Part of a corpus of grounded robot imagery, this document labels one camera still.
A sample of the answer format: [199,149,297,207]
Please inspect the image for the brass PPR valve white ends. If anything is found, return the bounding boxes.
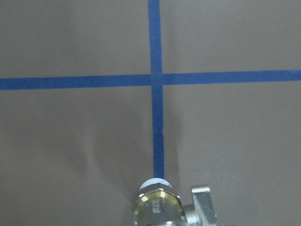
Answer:
[132,178,217,226]

